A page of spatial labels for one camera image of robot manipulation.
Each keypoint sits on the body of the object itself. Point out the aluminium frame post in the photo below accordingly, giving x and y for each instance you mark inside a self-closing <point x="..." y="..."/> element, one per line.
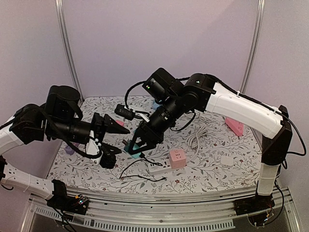
<point x="254" y="45"/>
<point x="66" y="44"/>

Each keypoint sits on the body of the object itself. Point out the pink flat plug adapter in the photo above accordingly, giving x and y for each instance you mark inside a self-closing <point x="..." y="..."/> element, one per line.
<point x="120" y="123"/>

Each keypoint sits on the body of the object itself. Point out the teal small adapter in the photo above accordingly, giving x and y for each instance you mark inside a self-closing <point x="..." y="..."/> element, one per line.
<point x="135" y="147"/>

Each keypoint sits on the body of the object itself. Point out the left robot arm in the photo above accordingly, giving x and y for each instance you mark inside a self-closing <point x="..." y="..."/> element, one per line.
<point x="60" y="117"/>

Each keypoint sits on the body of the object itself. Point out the pink power strip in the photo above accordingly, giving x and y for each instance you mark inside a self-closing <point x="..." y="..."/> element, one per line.
<point x="235" y="126"/>

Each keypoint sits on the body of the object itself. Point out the white square adapter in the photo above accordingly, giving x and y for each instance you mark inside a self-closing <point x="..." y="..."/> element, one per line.
<point x="227" y="161"/>

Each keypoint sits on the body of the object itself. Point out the floral table mat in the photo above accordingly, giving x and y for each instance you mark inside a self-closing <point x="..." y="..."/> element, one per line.
<point x="204" y="139"/>

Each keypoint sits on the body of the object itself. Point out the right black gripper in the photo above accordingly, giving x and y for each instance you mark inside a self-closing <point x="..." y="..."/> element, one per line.
<point x="147" y="132"/>

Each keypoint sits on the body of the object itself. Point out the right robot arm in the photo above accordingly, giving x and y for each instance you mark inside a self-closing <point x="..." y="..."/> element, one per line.
<point x="205" y="92"/>

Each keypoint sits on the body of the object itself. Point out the left aluminium frame post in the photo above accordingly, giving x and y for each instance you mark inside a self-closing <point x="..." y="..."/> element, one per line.
<point x="66" y="44"/>

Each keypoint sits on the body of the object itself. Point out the pink cube socket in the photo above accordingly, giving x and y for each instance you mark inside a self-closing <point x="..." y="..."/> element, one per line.
<point x="177" y="158"/>

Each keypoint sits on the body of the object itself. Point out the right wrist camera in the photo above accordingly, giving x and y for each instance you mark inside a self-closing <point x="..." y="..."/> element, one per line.
<point x="131" y="113"/>

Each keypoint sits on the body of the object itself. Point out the teal power strip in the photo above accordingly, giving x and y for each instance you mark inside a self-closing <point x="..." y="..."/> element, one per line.
<point x="155" y="105"/>

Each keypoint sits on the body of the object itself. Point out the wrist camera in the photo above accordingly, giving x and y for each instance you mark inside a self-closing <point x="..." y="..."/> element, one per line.
<point x="93" y="148"/>
<point x="131" y="113"/>

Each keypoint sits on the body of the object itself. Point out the aluminium front rail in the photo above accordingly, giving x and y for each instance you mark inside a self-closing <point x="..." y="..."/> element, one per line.
<point x="192" y="212"/>

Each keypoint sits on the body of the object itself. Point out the right aluminium frame post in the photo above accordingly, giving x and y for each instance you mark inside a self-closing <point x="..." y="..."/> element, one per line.
<point x="254" y="45"/>

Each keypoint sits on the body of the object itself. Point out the purple power strip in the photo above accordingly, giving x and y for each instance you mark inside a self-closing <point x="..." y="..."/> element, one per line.
<point x="69" y="150"/>

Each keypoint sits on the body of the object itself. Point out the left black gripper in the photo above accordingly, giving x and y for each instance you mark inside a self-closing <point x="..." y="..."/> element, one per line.
<point x="109" y="124"/>

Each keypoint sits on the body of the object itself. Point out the white power strip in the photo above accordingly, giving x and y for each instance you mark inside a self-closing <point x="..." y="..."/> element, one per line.
<point x="165" y="168"/>

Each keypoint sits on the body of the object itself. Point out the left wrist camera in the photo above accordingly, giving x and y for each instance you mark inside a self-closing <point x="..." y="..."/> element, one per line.
<point x="93" y="148"/>

